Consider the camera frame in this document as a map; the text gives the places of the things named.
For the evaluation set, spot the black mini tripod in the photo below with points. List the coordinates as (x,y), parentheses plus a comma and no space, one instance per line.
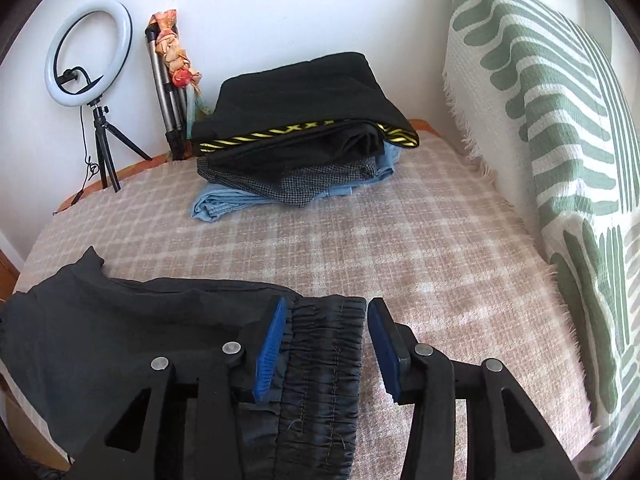
(102,127)

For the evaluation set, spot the silver folded tripod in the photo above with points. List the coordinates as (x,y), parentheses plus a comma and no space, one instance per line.
(171,98)

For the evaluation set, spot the black folded garment yellow trim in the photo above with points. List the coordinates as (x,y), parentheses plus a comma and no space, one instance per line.
(326,111)

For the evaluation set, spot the green white patterned pillow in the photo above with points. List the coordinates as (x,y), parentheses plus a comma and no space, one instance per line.
(541,104)

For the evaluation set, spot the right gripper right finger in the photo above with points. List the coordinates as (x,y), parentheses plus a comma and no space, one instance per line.
(507,436)

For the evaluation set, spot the dark grey pants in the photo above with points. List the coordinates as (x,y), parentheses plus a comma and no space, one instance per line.
(79,345)

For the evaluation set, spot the grey tweed folded garment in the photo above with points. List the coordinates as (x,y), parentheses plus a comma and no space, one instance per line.
(296,188)

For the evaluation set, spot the white ring light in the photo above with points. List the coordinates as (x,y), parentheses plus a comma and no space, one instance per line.
(88,52)

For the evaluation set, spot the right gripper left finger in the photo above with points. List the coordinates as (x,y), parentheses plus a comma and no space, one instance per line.
(146,441)

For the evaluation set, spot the light blue folded garment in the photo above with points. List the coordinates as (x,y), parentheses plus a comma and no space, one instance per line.
(209,210)

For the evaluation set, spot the pink plaid bed cover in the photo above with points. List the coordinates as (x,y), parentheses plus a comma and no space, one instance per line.
(436,241)

